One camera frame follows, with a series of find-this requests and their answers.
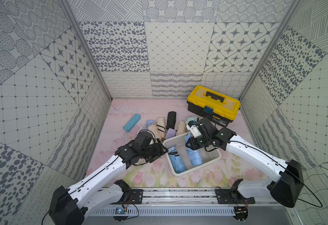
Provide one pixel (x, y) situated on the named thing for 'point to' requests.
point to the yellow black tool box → (207, 103)
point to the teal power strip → (131, 123)
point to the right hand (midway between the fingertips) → (189, 146)
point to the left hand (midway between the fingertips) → (166, 149)
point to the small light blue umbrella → (149, 123)
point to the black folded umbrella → (171, 120)
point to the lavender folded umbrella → (170, 133)
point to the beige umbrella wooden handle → (153, 128)
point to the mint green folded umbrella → (191, 118)
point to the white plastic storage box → (208, 157)
